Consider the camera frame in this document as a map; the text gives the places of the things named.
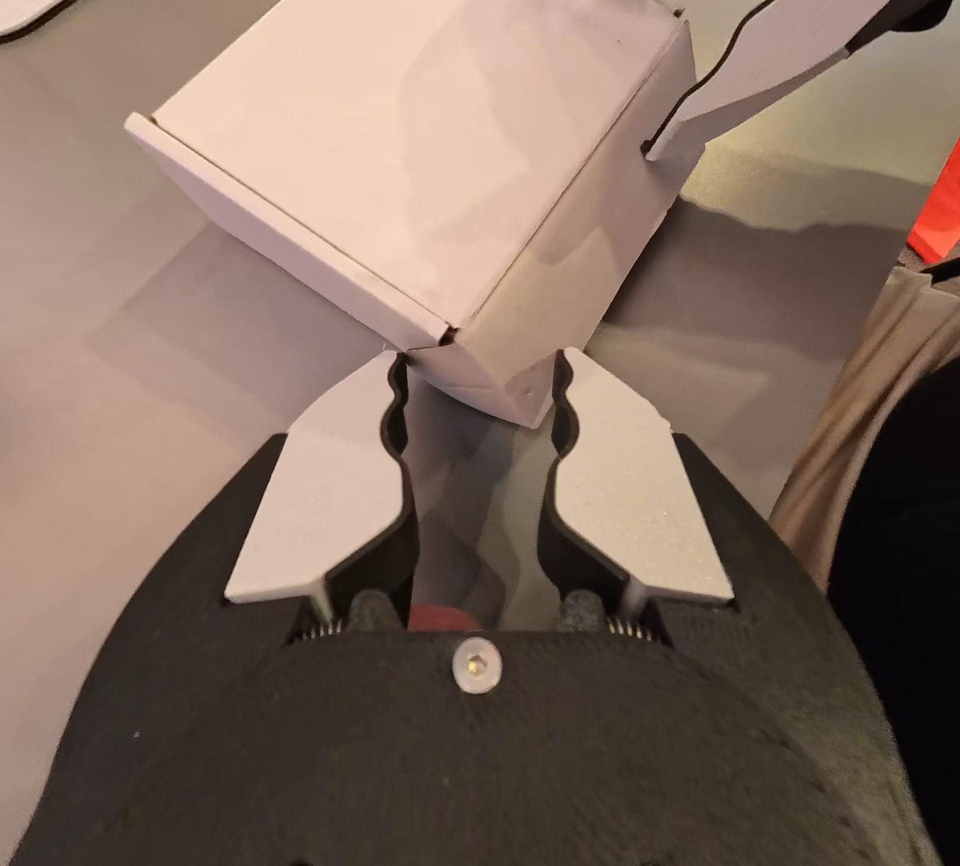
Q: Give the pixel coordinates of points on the white cardboard box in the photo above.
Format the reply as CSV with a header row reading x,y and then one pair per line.
x,y
390,130

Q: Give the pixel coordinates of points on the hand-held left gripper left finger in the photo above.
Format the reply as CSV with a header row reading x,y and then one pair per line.
x,y
322,498

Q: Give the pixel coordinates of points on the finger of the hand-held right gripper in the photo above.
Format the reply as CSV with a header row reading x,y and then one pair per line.
x,y
825,3

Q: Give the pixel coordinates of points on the red object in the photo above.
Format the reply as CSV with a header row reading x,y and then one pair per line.
x,y
941,213

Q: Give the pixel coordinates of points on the person's black clothing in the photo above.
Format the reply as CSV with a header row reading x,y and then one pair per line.
x,y
900,543

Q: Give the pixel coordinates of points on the beige cloth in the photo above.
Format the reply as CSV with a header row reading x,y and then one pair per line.
x,y
862,371

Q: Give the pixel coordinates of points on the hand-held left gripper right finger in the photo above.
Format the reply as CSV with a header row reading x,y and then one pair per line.
x,y
637,498

